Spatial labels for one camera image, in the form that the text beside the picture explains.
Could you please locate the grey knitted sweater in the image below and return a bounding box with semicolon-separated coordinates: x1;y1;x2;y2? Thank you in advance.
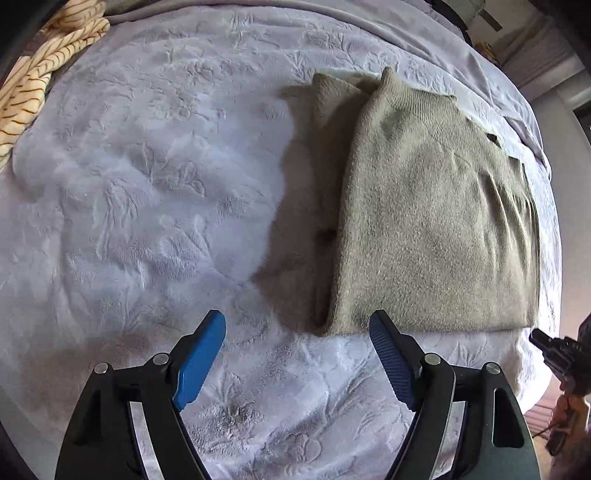
281;67;542;337

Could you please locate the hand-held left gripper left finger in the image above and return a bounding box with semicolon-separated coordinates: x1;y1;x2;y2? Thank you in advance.
54;309;227;480

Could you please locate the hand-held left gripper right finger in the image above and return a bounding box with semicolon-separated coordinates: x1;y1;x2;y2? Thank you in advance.
368;309;541;480

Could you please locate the cream striped cloth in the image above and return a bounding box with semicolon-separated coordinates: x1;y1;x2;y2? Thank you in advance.
0;0;110;169

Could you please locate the smooth lilac bed sheet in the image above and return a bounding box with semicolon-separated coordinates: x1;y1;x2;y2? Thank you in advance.
104;0;555;181

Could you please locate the person's right hand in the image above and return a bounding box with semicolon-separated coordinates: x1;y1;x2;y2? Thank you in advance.
547;392;591;457

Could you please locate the grey pleated curtain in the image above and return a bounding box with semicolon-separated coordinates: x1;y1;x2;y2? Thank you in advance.
501;18;583;100

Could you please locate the lavender embossed blanket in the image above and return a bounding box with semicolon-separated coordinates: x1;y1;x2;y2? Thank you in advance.
0;9;561;480

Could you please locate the pink ribbed bedding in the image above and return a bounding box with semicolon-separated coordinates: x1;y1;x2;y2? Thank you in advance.
526;399;557;432

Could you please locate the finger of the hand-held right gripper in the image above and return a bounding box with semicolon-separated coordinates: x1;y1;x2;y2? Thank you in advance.
529;329;561;366

